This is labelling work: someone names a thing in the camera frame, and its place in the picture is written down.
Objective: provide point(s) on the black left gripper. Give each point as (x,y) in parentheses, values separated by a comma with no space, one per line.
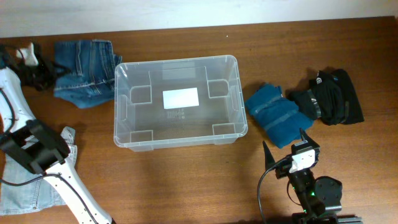
(38,70)

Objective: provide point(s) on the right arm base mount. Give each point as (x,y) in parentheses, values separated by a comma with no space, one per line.
(299,218)

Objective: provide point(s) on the white label in bin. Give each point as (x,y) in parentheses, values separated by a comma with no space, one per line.
(181,98)

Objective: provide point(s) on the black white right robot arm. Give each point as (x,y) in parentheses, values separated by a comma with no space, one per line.
(320,198)

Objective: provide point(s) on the light blue jeans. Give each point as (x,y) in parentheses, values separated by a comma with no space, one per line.
(29,198)

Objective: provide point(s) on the clear plastic storage bin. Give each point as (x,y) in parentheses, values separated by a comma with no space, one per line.
(142,124)

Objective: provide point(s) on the dark blue jeans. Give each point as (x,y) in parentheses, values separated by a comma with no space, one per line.
(91,79)

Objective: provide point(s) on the black folded garment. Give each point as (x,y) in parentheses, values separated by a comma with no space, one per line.
(330,97)

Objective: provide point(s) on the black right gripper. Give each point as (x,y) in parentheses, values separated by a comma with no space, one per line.
(315,148)

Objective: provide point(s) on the teal towel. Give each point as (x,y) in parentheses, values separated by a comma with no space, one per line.
(278,116)

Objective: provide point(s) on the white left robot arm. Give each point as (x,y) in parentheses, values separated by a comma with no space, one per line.
(32,144)

